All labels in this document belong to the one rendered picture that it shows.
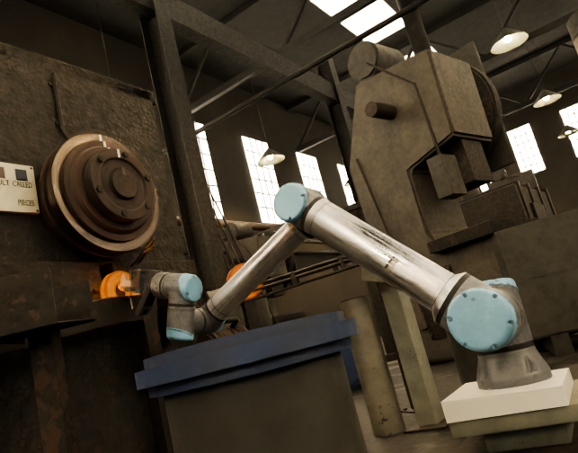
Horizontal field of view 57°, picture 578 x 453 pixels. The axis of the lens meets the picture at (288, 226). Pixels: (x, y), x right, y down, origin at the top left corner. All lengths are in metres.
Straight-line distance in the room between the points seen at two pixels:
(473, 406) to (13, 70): 1.95
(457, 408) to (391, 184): 3.07
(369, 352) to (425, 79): 2.64
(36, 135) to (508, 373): 1.79
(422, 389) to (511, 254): 1.40
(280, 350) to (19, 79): 1.87
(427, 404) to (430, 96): 2.67
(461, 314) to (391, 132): 3.18
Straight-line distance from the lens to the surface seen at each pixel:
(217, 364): 0.64
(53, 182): 2.00
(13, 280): 1.43
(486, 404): 1.46
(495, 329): 1.34
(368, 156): 4.53
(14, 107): 2.26
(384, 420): 2.13
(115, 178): 2.04
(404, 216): 4.29
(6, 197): 2.05
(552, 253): 3.30
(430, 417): 2.11
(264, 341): 0.64
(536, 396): 1.44
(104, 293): 2.00
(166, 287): 1.82
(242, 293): 1.82
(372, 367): 2.11
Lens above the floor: 0.40
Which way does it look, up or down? 12 degrees up
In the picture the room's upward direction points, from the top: 14 degrees counter-clockwise
